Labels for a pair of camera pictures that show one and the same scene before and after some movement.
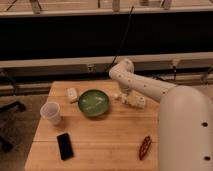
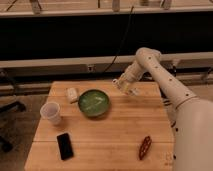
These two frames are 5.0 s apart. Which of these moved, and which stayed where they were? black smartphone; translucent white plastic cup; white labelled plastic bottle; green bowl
Moved: white labelled plastic bottle
Stayed: translucent white plastic cup; green bowl; black smartphone
